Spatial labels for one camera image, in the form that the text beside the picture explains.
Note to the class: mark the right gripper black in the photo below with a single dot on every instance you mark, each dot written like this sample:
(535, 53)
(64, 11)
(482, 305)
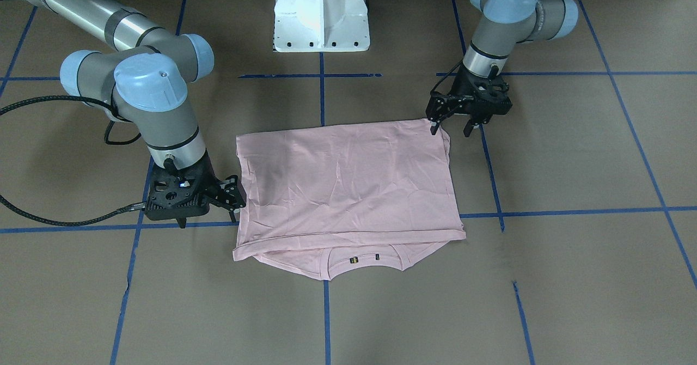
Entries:
(227, 193)

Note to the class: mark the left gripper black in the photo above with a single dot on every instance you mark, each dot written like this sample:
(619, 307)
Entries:
(442, 105)

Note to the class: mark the pink Snoopy t-shirt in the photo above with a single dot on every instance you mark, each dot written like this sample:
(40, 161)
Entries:
(327, 200)

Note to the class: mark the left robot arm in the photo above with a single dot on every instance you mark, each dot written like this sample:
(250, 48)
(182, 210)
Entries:
(505, 23)

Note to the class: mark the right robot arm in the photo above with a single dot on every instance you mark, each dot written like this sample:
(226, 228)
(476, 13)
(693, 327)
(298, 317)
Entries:
(144, 82)

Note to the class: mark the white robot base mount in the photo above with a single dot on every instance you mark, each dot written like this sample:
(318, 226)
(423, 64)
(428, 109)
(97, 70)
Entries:
(302, 26)

